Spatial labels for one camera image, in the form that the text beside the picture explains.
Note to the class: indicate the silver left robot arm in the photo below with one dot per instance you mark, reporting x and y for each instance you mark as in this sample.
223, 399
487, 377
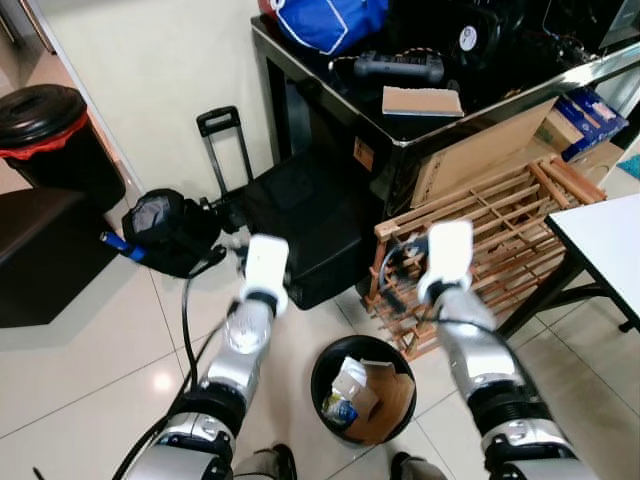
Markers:
245, 345

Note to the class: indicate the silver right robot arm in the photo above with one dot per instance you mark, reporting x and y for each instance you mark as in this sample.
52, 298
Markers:
468, 345

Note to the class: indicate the small round black rubbish bin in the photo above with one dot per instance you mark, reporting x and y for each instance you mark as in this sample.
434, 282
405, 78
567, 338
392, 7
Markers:
320, 385

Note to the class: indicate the red bin liner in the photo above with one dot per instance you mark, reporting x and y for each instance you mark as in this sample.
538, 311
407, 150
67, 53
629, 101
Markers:
45, 148

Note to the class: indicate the large black lidded bin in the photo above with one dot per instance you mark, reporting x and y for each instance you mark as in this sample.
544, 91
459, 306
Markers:
45, 112

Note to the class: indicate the wooden slat rack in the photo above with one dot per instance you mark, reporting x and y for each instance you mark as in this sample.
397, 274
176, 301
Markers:
510, 225

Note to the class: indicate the black trolley suitcase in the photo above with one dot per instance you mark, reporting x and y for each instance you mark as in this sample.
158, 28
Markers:
310, 225

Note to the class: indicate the white paper carton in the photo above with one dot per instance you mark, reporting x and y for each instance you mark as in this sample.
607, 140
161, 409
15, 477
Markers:
352, 378

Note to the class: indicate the brown cardboard piece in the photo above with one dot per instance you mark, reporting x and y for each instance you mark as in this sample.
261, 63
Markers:
390, 405

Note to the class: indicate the large brown cardboard sheet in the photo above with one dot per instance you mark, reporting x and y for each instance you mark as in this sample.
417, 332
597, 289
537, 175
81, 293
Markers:
480, 155

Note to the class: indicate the blue yellow wrapper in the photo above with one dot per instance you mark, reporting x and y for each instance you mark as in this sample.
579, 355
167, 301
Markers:
341, 410

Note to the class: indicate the black table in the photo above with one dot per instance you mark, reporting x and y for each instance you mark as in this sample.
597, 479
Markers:
330, 95

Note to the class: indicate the white folding table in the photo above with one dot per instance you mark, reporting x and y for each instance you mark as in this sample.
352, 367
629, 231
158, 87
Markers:
605, 240

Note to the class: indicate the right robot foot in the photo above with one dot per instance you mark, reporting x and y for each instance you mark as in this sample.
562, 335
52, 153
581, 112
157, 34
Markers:
418, 468

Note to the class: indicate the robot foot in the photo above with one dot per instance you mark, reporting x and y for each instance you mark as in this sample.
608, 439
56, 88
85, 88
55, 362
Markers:
265, 465
418, 468

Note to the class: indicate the black power strip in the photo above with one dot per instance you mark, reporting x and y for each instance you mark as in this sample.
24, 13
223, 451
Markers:
400, 67

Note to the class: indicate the blue printed box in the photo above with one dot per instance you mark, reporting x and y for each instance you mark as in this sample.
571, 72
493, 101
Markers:
590, 115

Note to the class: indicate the black backpack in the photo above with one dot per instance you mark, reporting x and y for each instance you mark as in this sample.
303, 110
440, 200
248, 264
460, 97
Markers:
175, 235

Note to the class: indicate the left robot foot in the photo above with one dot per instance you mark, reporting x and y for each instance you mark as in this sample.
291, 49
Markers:
265, 465

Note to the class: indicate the teal floor mat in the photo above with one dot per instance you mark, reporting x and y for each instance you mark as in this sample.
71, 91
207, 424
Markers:
630, 165

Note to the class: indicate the black fan with white sticker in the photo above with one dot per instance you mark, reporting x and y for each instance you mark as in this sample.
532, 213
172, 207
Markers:
485, 35

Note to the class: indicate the blue white bag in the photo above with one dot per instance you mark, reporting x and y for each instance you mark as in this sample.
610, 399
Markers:
325, 22

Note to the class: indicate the black bench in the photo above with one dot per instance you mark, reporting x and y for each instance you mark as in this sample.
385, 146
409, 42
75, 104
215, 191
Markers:
45, 255

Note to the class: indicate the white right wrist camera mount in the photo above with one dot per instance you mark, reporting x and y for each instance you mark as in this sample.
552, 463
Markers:
448, 252

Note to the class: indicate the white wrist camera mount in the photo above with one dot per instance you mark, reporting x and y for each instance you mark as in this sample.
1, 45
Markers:
448, 252
266, 264

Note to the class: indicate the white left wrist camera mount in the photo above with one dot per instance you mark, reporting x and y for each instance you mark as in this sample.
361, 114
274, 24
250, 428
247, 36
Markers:
266, 264

